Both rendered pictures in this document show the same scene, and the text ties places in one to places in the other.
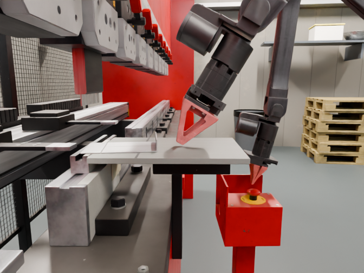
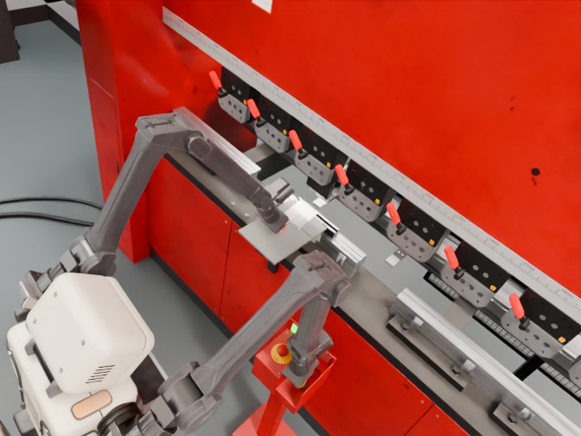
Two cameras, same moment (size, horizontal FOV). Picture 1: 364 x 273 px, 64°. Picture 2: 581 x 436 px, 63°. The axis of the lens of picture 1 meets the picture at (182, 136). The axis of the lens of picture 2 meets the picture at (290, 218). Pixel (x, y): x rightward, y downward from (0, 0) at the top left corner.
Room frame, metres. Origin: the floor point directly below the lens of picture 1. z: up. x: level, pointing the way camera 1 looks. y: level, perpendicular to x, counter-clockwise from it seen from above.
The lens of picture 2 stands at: (1.17, -0.92, 2.21)
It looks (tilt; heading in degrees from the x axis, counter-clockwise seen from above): 45 degrees down; 123
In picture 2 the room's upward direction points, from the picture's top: 15 degrees clockwise
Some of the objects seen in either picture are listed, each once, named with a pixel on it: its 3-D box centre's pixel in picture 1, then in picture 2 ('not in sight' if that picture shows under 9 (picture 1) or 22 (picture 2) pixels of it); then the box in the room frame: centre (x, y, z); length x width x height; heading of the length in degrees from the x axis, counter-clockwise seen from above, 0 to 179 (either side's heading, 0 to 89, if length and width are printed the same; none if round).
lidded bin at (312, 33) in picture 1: (325, 34); not in sight; (4.61, -2.18, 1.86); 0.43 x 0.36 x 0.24; 84
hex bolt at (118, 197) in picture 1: (117, 201); not in sight; (0.48, 0.11, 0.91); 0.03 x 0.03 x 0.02
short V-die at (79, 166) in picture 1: (97, 150); (316, 217); (0.56, 0.17, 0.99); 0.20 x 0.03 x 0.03; 179
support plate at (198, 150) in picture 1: (170, 148); (283, 229); (0.54, 0.02, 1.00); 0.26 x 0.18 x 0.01; 89
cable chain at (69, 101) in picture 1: (58, 105); not in sight; (1.32, 0.56, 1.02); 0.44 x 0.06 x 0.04; 179
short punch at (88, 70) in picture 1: (89, 78); (319, 185); (0.54, 0.17, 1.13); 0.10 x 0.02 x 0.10; 179
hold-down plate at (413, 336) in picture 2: (156, 140); (427, 351); (1.14, 0.10, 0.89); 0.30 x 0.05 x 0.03; 179
